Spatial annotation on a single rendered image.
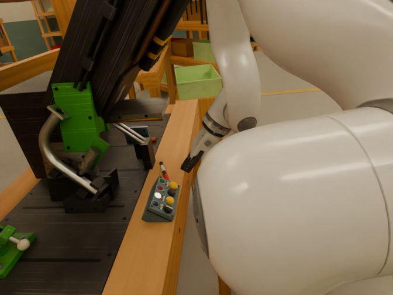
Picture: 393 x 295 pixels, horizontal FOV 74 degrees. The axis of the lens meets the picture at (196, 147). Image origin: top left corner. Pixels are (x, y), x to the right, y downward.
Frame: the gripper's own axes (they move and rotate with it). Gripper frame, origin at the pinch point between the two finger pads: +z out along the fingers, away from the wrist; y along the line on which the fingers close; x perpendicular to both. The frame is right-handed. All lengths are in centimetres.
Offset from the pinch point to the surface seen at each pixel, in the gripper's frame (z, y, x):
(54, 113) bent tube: 4.4, -0.9, 40.7
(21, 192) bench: 47, 4, 45
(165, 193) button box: 9.9, -4.8, 2.0
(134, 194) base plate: 19.8, -0.3, 9.5
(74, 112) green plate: 3.6, 2.9, 37.0
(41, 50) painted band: 410, 848, 461
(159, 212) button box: 10.2, -12.9, 2.1
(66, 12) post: 3, 79, 79
